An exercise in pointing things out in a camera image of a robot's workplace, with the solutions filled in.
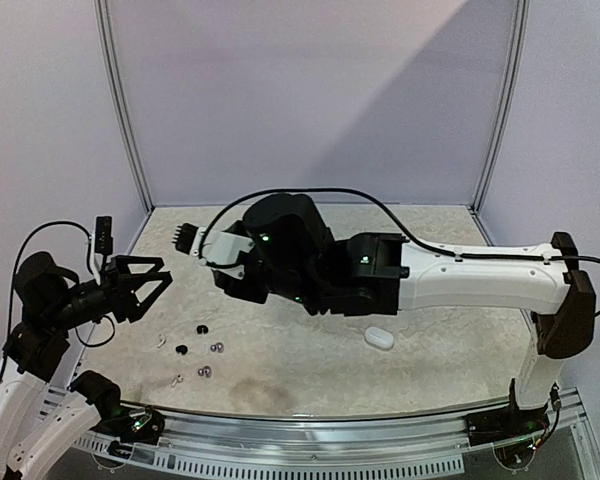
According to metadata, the aluminium front rail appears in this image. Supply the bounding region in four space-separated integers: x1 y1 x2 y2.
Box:
39 387 586 459

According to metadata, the white slotted cable duct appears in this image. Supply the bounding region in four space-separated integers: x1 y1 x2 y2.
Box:
73 432 466 479

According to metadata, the white oval charging case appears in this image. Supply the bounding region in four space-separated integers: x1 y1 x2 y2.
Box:
364 326 395 351

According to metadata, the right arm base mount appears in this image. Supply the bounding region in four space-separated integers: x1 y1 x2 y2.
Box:
463 403 549 446

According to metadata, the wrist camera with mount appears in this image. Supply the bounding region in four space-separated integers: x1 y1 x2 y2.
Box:
87 216 113 285
173 223 254 279

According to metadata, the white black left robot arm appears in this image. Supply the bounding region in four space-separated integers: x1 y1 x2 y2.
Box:
0 252 172 479

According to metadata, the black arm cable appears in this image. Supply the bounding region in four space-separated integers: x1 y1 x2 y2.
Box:
7 221 116 349
197 187 600 316

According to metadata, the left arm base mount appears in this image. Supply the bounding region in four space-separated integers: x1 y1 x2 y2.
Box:
93 407 166 445

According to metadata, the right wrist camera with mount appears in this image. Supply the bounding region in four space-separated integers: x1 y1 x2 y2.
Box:
173 223 254 279

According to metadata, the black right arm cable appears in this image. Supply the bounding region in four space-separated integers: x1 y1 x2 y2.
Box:
197 187 600 316

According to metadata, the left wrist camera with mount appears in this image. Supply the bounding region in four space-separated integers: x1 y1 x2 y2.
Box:
87 216 113 285

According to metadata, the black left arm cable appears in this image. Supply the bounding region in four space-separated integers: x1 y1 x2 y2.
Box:
7 221 116 349

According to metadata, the aluminium left frame post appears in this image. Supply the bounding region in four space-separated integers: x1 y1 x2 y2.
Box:
94 0 155 213

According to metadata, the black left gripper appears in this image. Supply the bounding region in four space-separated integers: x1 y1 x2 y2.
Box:
45 254 172 331

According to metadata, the aluminium corner frame post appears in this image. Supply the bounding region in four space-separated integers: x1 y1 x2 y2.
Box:
469 0 529 216

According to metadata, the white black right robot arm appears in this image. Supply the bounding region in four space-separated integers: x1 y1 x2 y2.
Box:
196 189 597 436

